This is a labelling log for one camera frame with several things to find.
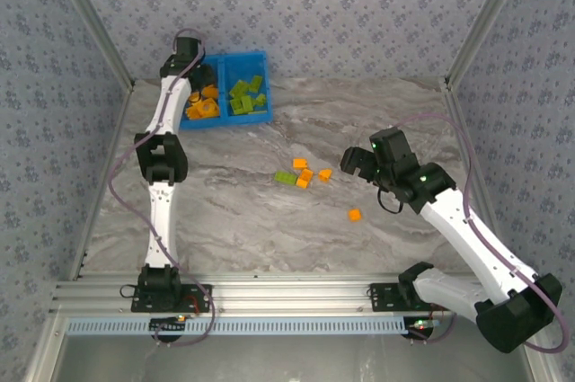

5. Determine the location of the wide aluminium mounting rail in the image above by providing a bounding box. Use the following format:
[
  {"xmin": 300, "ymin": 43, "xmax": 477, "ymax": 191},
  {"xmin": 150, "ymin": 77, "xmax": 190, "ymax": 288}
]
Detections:
[{"xmin": 49, "ymin": 271, "xmax": 539, "ymax": 316}]

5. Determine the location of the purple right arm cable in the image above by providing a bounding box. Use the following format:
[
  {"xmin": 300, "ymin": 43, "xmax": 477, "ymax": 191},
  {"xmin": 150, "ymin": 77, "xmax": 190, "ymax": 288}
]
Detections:
[{"xmin": 388, "ymin": 112, "xmax": 571, "ymax": 354}]

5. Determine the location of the aluminium side rail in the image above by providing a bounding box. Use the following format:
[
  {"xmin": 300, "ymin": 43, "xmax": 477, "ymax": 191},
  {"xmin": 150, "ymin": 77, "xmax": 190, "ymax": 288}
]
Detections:
[
  {"xmin": 441, "ymin": 77, "xmax": 514, "ymax": 280},
  {"xmin": 66, "ymin": 80, "xmax": 137, "ymax": 282}
]

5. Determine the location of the blue two-compartment plastic bin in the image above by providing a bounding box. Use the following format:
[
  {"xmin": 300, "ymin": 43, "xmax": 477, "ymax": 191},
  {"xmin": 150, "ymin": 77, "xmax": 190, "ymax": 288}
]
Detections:
[{"xmin": 178, "ymin": 49, "xmax": 275, "ymax": 131}]

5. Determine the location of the slotted white cable duct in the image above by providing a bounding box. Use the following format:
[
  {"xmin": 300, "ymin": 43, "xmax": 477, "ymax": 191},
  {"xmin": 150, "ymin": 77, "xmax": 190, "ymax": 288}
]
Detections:
[{"xmin": 66, "ymin": 316, "xmax": 408, "ymax": 337}]

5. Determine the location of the aluminium frame post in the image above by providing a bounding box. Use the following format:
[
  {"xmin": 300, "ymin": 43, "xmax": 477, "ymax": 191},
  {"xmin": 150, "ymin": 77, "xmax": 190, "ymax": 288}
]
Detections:
[
  {"xmin": 44, "ymin": 0, "xmax": 137, "ymax": 92},
  {"xmin": 443, "ymin": 0, "xmax": 538, "ymax": 89}
]

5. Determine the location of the controller board with LED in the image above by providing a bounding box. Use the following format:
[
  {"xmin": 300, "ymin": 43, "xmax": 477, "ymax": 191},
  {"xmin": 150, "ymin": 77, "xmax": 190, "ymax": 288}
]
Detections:
[
  {"xmin": 149, "ymin": 315, "xmax": 189, "ymax": 343},
  {"xmin": 405, "ymin": 316, "xmax": 442, "ymax": 341}
]

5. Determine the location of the aluminium frame leg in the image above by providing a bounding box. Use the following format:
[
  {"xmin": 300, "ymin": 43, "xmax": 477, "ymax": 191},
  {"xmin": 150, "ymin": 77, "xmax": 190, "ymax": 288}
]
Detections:
[
  {"xmin": 523, "ymin": 345, "xmax": 554, "ymax": 382},
  {"xmin": 24, "ymin": 314, "xmax": 68, "ymax": 382}
]

